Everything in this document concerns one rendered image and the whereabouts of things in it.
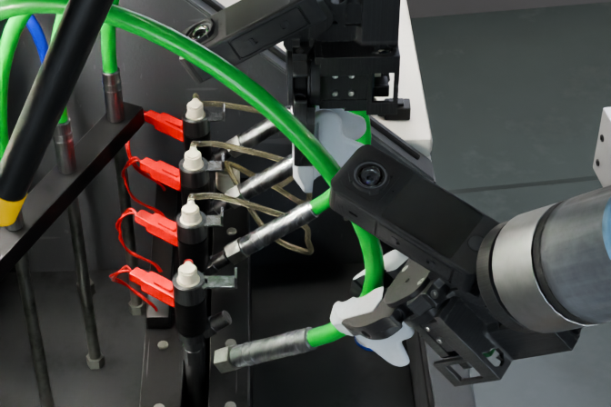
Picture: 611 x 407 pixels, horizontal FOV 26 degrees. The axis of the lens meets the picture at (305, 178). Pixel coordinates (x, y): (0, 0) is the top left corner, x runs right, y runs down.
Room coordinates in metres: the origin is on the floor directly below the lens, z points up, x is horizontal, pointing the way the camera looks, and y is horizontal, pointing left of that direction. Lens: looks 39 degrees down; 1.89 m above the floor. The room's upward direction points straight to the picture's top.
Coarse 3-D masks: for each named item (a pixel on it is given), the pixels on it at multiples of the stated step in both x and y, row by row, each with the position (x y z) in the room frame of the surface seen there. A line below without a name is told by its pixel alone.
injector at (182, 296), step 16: (176, 288) 0.82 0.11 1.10; (192, 288) 0.82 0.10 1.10; (176, 304) 0.82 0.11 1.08; (192, 304) 0.82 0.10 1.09; (176, 320) 0.82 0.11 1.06; (192, 320) 0.82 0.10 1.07; (208, 320) 0.83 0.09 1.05; (224, 320) 0.83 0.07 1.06; (192, 336) 0.82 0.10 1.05; (208, 336) 0.82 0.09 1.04; (192, 352) 0.82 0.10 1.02; (192, 368) 0.82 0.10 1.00; (192, 384) 0.82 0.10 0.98; (192, 400) 0.82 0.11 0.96
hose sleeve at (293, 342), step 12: (276, 336) 0.72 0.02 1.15; (288, 336) 0.71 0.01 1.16; (300, 336) 0.70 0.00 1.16; (240, 348) 0.72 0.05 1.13; (252, 348) 0.72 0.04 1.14; (264, 348) 0.71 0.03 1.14; (276, 348) 0.71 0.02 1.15; (288, 348) 0.70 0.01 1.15; (300, 348) 0.70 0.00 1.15; (312, 348) 0.70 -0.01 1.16; (240, 360) 0.72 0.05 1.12; (252, 360) 0.71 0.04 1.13; (264, 360) 0.71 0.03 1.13
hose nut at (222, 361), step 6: (222, 348) 0.74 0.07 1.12; (228, 348) 0.73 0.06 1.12; (216, 354) 0.73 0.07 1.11; (222, 354) 0.73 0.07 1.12; (228, 354) 0.73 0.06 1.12; (216, 360) 0.73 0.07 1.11; (222, 360) 0.72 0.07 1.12; (228, 360) 0.72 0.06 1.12; (216, 366) 0.72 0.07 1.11; (222, 366) 0.72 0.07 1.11; (228, 366) 0.72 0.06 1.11; (234, 366) 0.72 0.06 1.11; (222, 372) 0.72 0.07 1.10
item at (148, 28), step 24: (0, 0) 0.79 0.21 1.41; (24, 0) 0.78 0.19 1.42; (48, 0) 0.77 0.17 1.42; (120, 24) 0.75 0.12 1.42; (144, 24) 0.74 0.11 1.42; (168, 48) 0.74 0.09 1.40; (192, 48) 0.73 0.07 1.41; (216, 72) 0.72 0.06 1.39; (240, 72) 0.73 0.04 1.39; (264, 96) 0.72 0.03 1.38; (288, 120) 0.71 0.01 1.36; (312, 144) 0.70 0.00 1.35; (336, 168) 0.70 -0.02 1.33; (360, 240) 0.69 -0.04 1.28; (384, 264) 0.69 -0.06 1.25; (312, 336) 0.70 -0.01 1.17; (336, 336) 0.69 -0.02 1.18
